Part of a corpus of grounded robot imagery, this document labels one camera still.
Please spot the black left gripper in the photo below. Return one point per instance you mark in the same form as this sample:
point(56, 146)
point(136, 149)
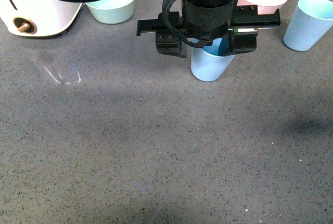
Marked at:
point(200, 26)

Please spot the blue cup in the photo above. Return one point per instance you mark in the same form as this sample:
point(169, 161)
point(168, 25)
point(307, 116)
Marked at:
point(206, 63)
point(310, 21)

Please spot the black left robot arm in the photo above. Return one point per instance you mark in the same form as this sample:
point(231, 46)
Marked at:
point(197, 23)

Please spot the green bowl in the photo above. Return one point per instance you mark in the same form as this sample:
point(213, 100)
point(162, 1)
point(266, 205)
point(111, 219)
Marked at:
point(112, 11)

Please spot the cream white toaster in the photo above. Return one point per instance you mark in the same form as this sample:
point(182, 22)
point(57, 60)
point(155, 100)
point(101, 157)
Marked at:
point(38, 18)

